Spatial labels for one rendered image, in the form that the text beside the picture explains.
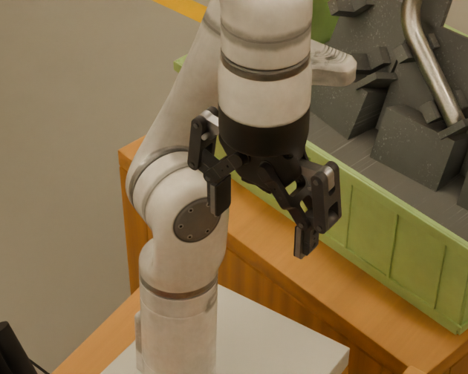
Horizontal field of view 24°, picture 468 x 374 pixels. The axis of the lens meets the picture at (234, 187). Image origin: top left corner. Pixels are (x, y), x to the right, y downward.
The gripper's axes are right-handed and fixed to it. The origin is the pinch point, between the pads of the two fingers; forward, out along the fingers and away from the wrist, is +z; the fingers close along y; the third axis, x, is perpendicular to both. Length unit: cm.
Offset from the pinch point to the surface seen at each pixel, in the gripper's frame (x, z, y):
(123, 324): 12, 45, -31
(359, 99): 68, 38, -29
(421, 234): 44, 37, -4
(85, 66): 140, 130, -170
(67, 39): 148, 130, -185
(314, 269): 42, 51, -20
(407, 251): 45, 41, -6
